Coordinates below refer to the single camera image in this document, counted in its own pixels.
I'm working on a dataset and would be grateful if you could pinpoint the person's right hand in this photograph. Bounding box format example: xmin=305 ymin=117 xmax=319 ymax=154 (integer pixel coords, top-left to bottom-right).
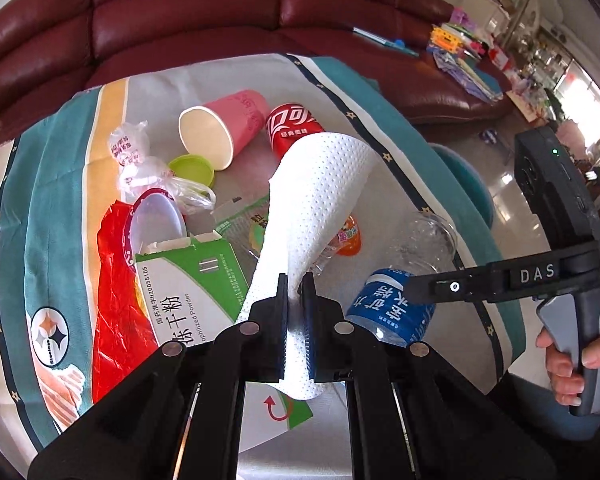
xmin=536 ymin=322 xmax=600 ymax=407

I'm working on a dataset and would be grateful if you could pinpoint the teal white printed tablecloth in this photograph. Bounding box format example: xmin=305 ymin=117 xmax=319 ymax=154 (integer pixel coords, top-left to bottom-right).
xmin=0 ymin=52 xmax=526 ymax=453

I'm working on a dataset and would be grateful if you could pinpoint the orange jelly cup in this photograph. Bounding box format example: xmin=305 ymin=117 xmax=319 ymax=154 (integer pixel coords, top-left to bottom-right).
xmin=330 ymin=215 xmax=365 ymax=257

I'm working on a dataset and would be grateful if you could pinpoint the blue label water bottle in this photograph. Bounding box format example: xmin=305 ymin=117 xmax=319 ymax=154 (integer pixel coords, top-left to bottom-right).
xmin=345 ymin=267 xmax=436 ymax=346

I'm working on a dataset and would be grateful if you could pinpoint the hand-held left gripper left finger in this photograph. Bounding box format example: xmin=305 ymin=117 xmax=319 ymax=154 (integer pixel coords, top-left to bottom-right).
xmin=27 ymin=274 xmax=288 ymax=480

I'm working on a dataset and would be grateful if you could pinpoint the wooden side table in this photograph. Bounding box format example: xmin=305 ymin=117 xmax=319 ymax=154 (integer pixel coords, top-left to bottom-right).
xmin=505 ymin=87 xmax=548 ymax=125

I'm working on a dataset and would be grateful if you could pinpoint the pink paper cup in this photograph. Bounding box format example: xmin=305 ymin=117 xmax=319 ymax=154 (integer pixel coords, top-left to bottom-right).
xmin=178 ymin=90 xmax=269 ymax=171

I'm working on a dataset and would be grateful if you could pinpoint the green plastic lid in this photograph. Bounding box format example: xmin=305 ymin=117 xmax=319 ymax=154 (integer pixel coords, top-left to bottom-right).
xmin=168 ymin=154 xmax=215 ymax=192

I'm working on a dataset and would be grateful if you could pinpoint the red white packet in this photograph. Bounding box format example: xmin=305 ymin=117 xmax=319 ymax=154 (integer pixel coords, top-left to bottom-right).
xmin=489 ymin=47 xmax=514 ymax=72

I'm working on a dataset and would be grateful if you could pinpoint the stack of folded cloths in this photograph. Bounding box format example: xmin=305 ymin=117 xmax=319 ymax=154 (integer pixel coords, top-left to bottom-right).
xmin=432 ymin=50 xmax=503 ymax=103

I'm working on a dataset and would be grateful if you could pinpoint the dark red leather sofa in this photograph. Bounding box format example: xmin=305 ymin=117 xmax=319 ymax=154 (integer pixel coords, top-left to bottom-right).
xmin=0 ymin=0 xmax=513 ymax=151

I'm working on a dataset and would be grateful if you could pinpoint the teal thin book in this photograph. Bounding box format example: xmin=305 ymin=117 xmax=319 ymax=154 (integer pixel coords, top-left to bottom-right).
xmin=352 ymin=26 xmax=421 ymax=57

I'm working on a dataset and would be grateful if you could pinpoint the clear plastic cup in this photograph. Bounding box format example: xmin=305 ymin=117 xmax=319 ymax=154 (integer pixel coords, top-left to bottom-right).
xmin=380 ymin=210 xmax=458 ymax=276

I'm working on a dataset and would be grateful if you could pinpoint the white patterned disposable bowl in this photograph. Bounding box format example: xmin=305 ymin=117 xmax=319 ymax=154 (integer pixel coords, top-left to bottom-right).
xmin=125 ymin=187 xmax=188 ymax=258

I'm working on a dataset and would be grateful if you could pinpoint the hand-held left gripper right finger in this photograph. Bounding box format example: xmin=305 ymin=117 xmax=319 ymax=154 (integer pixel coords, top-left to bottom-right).
xmin=300 ymin=272 xmax=561 ymax=480

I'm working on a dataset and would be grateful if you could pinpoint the yellow orange toy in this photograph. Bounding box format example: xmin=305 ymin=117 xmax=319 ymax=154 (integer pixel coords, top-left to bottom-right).
xmin=428 ymin=25 xmax=463 ymax=53

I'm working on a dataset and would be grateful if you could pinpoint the red soda can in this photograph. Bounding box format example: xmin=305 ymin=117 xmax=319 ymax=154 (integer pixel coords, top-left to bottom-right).
xmin=265 ymin=102 xmax=323 ymax=161

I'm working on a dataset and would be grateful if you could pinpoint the green snack packet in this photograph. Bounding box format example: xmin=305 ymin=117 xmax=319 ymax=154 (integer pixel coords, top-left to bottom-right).
xmin=215 ymin=195 xmax=276 ymax=261

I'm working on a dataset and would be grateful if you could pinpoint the blue plastic trash bin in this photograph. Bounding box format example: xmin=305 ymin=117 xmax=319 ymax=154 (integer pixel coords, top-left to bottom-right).
xmin=430 ymin=142 xmax=495 ymax=231

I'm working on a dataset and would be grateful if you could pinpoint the green white medicine box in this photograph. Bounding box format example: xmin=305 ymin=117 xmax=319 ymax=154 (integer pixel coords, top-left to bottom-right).
xmin=135 ymin=232 xmax=315 ymax=456

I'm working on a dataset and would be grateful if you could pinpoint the clear plastic bag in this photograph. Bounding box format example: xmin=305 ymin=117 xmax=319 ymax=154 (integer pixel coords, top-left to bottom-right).
xmin=109 ymin=121 xmax=217 ymax=216

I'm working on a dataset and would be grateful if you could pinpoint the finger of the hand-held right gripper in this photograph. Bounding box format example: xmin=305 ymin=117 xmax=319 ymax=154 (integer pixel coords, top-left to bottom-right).
xmin=406 ymin=259 xmax=511 ymax=306

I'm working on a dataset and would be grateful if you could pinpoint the white embossed paper towel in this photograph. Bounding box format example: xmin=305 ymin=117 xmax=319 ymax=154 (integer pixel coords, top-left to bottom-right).
xmin=234 ymin=132 xmax=376 ymax=401

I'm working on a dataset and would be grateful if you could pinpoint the red plastic bag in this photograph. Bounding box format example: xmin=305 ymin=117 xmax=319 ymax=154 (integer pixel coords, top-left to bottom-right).
xmin=91 ymin=201 xmax=161 ymax=405

